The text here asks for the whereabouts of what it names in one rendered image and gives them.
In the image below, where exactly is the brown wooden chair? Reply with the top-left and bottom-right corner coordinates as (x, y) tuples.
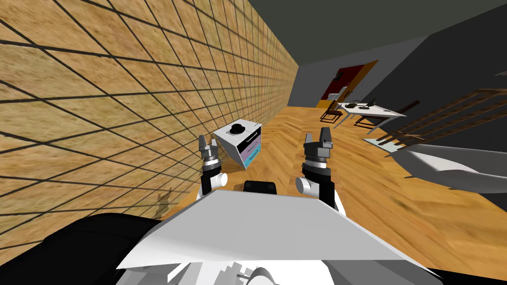
(320, 90), (353, 124)
(354, 100), (421, 130)

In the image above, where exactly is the pale rug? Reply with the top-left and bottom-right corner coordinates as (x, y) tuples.
(362, 136), (402, 154)

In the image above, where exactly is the brown wooden slatted frame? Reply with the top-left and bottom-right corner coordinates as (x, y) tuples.
(375, 88), (507, 154)

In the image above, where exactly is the white table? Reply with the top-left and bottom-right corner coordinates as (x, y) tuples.
(334, 98), (407, 136)

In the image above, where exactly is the teal drawer front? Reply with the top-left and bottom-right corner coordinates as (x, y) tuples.
(242, 144), (262, 170)

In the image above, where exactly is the red door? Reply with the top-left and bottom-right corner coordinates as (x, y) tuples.
(316, 60), (379, 109)

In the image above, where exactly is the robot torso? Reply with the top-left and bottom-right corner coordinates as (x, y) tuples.
(116, 180), (445, 285)

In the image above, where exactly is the black drawer front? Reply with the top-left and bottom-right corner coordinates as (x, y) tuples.
(237, 127), (262, 154)

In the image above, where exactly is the purple drawer front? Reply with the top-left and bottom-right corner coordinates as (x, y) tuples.
(239, 137), (262, 162)

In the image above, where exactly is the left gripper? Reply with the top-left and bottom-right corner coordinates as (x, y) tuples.
(198, 135), (220, 163)

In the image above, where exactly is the white bedside cabinet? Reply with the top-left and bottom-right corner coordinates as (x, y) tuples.
(213, 118), (263, 171)

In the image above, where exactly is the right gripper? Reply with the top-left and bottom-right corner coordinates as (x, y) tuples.
(303, 127), (333, 160)

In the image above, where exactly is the white bed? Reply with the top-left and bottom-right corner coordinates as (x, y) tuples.
(389, 143), (507, 195)

